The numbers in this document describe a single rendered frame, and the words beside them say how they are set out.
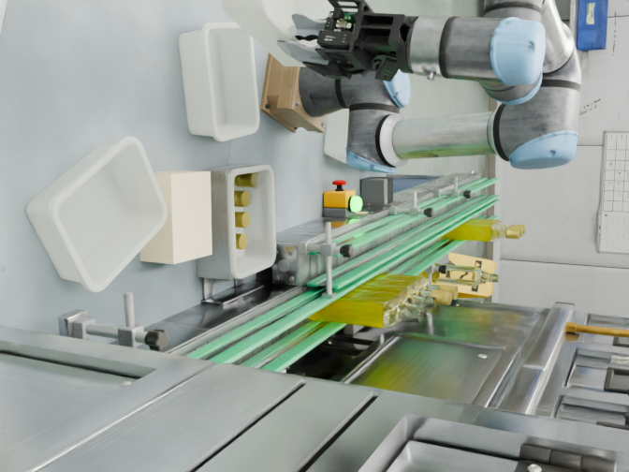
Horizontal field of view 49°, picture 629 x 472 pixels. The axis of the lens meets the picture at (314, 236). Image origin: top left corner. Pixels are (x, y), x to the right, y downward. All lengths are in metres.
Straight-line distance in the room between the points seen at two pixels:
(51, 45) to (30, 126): 0.13
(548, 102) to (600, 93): 6.03
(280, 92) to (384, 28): 0.78
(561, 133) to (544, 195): 6.14
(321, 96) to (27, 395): 1.14
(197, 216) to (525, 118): 0.62
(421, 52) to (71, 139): 0.58
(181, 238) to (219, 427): 0.78
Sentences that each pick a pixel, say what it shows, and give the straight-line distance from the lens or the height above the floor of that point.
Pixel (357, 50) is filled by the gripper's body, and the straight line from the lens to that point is 0.91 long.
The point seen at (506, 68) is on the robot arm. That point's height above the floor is 1.42.
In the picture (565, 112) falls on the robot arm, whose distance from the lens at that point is 1.32.
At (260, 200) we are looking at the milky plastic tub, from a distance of 1.53.
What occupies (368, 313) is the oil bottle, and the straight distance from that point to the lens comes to 1.56.
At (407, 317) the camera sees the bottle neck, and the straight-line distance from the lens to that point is 1.54.
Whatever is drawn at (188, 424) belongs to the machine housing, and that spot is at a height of 1.29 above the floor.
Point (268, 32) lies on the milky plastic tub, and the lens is 1.01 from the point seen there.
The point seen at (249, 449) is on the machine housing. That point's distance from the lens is 0.49.
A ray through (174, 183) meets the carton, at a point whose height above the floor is 0.83.
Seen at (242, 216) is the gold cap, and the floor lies 0.81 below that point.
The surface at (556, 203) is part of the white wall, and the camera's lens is 7.44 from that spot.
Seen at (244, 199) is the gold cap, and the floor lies 0.81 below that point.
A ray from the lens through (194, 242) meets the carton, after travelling 1.31.
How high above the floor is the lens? 1.59
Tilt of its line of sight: 26 degrees down
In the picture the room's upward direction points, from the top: 94 degrees clockwise
